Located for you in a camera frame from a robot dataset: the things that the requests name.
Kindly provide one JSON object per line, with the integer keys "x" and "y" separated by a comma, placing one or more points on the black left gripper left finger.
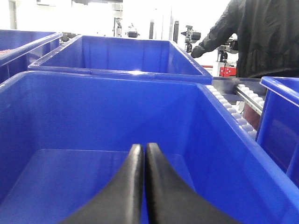
{"x": 120, "y": 201}

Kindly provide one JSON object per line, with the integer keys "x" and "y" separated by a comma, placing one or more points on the blue bin behind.
{"x": 129, "y": 57}

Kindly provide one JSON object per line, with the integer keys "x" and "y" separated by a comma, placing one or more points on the blue bin far left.
{"x": 18, "y": 49}

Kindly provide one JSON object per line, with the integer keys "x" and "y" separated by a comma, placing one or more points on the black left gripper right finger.
{"x": 170, "y": 200}

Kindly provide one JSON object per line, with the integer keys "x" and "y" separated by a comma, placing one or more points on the person in black jacket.
{"x": 267, "y": 33}

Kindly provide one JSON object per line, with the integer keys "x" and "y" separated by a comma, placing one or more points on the blue bin right edge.
{"x": 278, "y": 132}

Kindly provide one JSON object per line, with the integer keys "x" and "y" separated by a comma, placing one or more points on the white roller track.
{"x": 243, "y": 123}
{"x": 251, "y": 98}

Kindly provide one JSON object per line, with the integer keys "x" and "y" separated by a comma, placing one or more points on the large blue bin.
{"x": 64, "y": 136}

